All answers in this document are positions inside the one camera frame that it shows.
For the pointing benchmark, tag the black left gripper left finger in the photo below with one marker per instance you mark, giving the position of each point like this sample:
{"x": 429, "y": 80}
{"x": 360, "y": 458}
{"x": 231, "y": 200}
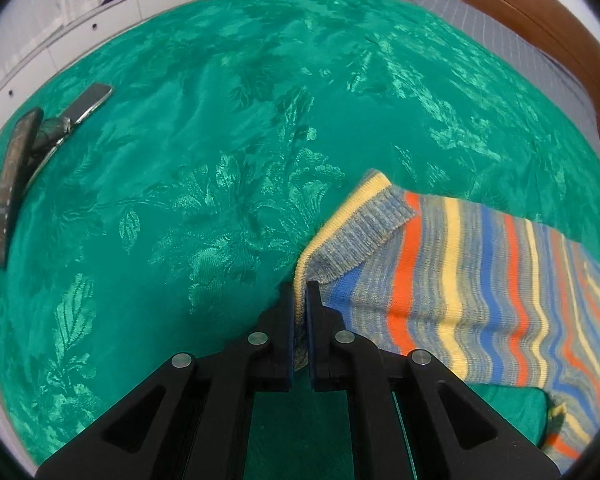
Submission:
{"x": 190, "y": 418}

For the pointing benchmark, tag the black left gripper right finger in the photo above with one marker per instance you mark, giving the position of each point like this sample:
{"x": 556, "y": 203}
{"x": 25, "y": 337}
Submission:
{"x": 409, "y": 416}

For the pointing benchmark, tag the striped knit sweater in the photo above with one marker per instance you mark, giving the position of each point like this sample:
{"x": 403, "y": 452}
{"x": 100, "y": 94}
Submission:
{"x": 498, "y": 299}

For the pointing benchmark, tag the green floral bedspread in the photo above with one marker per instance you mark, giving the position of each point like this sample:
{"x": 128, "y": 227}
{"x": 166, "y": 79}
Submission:
{"x": 236, "y": 129}

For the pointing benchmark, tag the black remote control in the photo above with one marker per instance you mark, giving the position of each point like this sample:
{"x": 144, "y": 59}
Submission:
{"x": 13, "y": 175}

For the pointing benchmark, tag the white drawer cabinet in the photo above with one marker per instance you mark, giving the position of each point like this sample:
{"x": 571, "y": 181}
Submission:
{"x": 41, "y": 38}

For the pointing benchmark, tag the grey checked bed sheet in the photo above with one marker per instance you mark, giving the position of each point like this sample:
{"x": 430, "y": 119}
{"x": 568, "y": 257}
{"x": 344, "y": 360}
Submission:
{"x": 553, "y": 79}

